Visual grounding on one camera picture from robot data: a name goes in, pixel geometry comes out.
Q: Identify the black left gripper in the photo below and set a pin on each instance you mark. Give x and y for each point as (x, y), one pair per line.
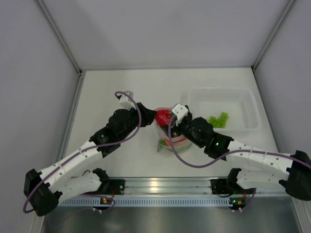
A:
(147, 115)

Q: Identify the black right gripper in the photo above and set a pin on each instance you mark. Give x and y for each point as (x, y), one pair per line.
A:
(177, 128)

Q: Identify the red fake food piece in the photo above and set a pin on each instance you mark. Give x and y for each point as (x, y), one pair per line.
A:
(163, 117)

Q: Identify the clear zip top bag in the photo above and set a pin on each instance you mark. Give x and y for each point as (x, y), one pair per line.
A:
(162, 134)

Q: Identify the green fake grapes bunch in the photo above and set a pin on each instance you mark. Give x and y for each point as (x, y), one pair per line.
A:
(219, 122)

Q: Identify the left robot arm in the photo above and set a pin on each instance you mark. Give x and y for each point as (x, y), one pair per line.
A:
(46, 188)

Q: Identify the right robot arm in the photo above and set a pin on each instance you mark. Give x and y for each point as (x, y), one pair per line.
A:
(251, 168)

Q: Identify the fake watermelon slice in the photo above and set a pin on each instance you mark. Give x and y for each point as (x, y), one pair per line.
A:
(179, 147)

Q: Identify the orange fake carrot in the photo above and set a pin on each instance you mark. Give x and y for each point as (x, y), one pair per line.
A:
(163, 144)

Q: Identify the white perforated plastic basket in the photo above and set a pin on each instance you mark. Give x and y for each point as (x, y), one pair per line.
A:
(238, 104)

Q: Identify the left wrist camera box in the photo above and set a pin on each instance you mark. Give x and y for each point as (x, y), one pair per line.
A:
(125, 101)

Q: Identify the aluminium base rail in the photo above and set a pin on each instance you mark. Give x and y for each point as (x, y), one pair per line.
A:
(170, 186)

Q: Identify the aluminium frame post left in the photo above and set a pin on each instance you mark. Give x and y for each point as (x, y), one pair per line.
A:
(57, 32)

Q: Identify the aluminium frame post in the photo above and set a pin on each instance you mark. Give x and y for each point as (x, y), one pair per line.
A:
(57, 32)
(273, 33)

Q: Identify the grey slotted cable duct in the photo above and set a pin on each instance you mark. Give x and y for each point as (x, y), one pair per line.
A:
(152, 202)

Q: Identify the aluminium frame post right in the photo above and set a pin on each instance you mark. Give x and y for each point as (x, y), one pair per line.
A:
(273, 33)

